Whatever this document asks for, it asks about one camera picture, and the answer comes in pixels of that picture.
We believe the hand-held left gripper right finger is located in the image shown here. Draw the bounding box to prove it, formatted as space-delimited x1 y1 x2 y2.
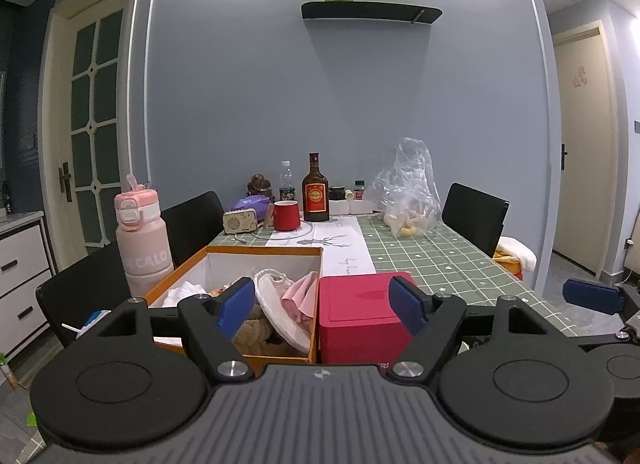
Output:
389 275 571 385

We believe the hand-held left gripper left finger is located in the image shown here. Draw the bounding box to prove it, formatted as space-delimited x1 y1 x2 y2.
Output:
75 277 256 385

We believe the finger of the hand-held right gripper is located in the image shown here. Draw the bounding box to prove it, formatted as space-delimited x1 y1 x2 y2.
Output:
562 278 640 317

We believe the brown teddy bear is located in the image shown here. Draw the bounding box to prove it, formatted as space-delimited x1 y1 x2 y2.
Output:
230 301 281 357

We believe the beige plush slipper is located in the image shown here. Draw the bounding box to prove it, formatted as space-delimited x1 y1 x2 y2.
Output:
252 269 312 356

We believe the orange cardboard box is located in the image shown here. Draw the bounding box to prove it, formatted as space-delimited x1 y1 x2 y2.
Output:
144 245 325 377

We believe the pink cloth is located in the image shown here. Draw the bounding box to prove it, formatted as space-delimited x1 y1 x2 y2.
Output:
280 271 321 325

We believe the red cube box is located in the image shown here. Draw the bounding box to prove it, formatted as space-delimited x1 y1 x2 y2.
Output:
317 271 421 367

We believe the green checked tablecloth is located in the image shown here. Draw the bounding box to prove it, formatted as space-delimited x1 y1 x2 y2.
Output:
207 214 556 339

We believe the cream small radio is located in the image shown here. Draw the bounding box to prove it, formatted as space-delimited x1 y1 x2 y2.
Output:
222 208 258 235

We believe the white table runner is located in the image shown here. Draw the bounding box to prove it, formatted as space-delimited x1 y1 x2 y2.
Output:
264 215 377 277

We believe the yellow white cloth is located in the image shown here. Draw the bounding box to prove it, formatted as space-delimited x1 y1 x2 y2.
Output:
492 236 537 275

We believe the red mug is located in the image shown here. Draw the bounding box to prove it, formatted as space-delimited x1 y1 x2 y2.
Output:
270 200 302 232

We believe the purple pouch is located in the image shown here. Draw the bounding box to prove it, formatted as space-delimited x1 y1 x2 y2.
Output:
229 195 275 215

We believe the pink water bottle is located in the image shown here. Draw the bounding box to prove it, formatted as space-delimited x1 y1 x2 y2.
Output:
114 174 176 299

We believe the brown figurine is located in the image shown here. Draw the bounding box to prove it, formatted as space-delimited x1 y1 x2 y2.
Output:
245 174 273 199

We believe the clear plastic bag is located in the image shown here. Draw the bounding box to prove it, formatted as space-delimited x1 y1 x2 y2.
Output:
367 137 443 239

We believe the clear plastic bottle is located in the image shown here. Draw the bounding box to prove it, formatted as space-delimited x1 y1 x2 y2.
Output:
278 161 296 203

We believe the brown glass bottle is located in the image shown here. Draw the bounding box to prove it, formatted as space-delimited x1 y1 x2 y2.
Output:
301 153 331 223

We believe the blue white packet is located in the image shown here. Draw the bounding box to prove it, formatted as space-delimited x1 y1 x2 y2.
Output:
75 310 112 337

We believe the beige door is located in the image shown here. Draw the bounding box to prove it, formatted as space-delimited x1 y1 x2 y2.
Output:
550 20 628 281

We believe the white drawer cabinet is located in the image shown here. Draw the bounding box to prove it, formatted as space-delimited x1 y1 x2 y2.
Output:
0 211 53 360

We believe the white glass-pane door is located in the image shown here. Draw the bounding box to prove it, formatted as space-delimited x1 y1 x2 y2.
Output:
42 0 146 265

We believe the black wall shelf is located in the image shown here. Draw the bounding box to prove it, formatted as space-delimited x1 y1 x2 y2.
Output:
301 0 443 24

